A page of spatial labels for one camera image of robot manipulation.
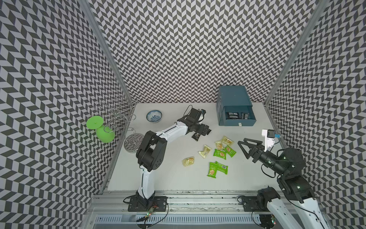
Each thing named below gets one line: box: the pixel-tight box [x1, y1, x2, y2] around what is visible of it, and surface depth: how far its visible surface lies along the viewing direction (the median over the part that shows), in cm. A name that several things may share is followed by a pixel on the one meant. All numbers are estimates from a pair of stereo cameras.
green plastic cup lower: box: [95, 124, 116, 144], surface depth 75 cm
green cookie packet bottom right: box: [215, 160, 229, 175], surface depth 86 cm
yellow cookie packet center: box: [198, 144, 213, 159], surface depth 91 cm
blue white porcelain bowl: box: [145, 109, 163, 123], surface depth 110 cm
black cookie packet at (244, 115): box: [240, 112, 250, 120], surface depth 91 cm
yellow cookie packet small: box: [213, 140, 224, 151], surface depth 95 cm
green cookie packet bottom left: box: [206, 162, 218, 179], surface depth 85 cm
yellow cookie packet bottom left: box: [182, 156, 195, 167], surface depth 88 cm
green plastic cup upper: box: [86, 115, 104, 130], surface depth 68 cm
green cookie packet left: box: [213, 148, 227, 160], surface depth 92 cm
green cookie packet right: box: [222, 145, 237, 158], surface depth 93 cm
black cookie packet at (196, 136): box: [191, 132, 201, 142], surface depth 101 cm
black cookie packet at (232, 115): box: [225, 112, 240, 120], surface depth 91 cm
